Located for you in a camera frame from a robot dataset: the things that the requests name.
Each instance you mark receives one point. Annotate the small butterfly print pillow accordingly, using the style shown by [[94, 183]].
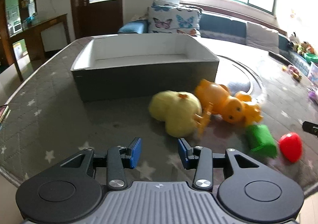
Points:
[[162, 4]]

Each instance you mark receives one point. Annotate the clear plastic storage box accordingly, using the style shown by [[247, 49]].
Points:
[[313, 72]]

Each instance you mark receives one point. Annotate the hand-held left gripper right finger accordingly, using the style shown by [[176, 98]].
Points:
[[183, 152]]

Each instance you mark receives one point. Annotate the green toy block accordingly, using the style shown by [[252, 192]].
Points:
[[262, 139]]

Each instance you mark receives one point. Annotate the large butterfly print pillow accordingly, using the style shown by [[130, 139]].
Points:
[[174, 21]]

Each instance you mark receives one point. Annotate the yellow toy truck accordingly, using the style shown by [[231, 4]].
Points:
[[297, 76]]

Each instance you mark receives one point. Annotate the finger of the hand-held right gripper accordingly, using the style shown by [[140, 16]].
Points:
[[311, 128]]

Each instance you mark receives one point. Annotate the red heart toy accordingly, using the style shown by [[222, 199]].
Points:
[[290, 148]]

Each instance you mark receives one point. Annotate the paper pinwheel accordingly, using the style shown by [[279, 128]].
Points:
[[293, 14]]

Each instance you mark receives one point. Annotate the grey star quilted table cover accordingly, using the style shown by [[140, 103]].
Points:
[[49, 104]]

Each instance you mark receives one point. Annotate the pink toy car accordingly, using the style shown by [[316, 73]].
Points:
[[292, 69]]

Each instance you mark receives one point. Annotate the blue sofa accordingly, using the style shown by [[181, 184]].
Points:
[[223, 25]]

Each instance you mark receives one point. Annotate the yellow plush duck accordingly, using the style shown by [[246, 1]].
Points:
[[174, 112]]

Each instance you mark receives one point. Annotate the green plastic bowl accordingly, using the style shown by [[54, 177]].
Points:
[[311, 58]]

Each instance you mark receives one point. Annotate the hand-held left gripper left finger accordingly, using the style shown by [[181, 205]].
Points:
[[135, 150]]

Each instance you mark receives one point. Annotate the grey cardboard box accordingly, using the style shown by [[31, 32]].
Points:
[[139, 79]]

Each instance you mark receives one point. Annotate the dark wooden sideboard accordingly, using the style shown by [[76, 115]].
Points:
[[37, 30]]

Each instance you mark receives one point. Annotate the grey sofa cushion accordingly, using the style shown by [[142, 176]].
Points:
[[262, 36]]

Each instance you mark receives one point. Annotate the pile of plush toys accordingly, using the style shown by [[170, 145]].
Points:
[[301, 46]]

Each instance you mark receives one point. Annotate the orange plastic toy animal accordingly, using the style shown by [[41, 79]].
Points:
[[218, 99]]

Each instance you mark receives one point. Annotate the wooden shelf cabinet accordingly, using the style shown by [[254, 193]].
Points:
[[15, 0]]

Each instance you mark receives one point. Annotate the black remote control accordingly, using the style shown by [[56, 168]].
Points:
[[279, 57]]

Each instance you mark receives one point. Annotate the purple glass trinket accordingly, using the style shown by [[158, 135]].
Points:
[[313, 94]]

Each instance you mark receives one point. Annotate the dark wooden door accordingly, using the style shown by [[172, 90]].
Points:
[[99, 10]]

